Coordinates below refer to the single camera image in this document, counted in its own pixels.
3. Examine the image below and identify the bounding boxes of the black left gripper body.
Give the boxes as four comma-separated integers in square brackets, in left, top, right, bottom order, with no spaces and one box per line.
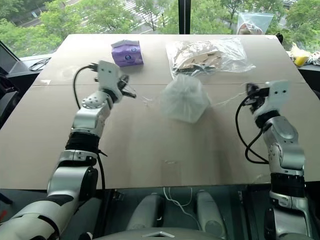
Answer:
[116,75,126,98]

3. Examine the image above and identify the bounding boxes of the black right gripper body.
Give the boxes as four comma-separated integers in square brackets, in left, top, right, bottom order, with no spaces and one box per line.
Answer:
[250,87,270,111]

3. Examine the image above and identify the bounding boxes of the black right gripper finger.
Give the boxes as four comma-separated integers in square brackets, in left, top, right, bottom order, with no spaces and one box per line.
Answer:
[245,82,261,94]
[245,95,258,111]

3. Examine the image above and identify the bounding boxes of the translucent white drawstring bag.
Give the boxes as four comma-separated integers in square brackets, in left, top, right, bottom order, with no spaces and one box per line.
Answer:
[134,74,250,124]

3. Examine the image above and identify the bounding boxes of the clear bag of cardboard pieces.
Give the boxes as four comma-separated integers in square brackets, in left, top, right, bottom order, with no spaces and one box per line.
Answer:
[165,37,257,80]

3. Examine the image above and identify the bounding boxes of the clear zip bag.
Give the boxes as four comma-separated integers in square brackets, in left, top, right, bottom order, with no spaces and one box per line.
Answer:
[236,11,273,35]

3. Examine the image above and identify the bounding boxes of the purple tissue pack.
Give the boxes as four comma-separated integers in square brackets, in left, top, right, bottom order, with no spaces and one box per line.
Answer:
[110,39,145,68]

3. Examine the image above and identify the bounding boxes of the yellow crumpled item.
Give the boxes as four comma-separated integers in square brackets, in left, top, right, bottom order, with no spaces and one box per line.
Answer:
[289,41,311,67]

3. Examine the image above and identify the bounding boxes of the white knotted cloth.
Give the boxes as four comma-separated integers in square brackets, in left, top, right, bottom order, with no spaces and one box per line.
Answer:
[307,51,320,67]

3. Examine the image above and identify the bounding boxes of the black window pillar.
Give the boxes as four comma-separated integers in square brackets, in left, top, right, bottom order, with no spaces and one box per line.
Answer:
[178,0,192,35]

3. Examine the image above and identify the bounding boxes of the black monitor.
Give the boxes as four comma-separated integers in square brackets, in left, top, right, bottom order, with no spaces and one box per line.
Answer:
[0,39,42,81]

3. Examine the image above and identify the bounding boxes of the grey right robot leg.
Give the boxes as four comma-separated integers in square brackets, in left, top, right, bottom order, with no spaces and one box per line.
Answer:
[194,189,227,240]

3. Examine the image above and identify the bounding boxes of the grey robot leg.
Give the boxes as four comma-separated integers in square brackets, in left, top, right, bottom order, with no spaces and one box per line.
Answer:
[124,193,166,232]
[194,189,227,240]

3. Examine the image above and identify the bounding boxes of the grey left robot leg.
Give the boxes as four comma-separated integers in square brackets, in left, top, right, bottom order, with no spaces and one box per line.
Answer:
[124,193,166,232]

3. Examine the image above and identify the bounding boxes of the grey robot torso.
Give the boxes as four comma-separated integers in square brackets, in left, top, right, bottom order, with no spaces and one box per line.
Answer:
[92,226,226,240]

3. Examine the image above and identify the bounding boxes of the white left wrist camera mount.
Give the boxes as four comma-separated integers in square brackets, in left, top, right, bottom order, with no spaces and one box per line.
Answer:
[95,59,121,95]

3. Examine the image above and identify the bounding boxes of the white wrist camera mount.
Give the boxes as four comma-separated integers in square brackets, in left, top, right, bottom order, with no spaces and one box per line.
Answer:
[95,59,121,95]
[252,79,291,118]

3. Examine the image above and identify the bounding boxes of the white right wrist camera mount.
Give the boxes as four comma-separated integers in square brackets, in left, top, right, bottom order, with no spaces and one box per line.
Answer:
[252,79,291,118]

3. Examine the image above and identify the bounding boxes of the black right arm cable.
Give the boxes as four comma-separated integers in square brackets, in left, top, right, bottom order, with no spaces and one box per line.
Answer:
[235,96,272,165]

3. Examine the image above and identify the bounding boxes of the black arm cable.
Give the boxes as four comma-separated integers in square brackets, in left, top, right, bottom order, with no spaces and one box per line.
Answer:
[72,63,106,190]
[235,96,272,165]

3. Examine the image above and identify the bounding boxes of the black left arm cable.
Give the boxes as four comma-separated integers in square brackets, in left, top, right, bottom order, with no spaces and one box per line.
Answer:
[72,63,106,190]

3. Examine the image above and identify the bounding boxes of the black tangled cables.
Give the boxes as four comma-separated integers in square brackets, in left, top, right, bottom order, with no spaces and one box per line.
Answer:
[28,57,52,72]

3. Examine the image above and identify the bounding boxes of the thin white wire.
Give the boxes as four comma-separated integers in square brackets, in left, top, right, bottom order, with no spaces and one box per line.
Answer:
[163,186,201,226]

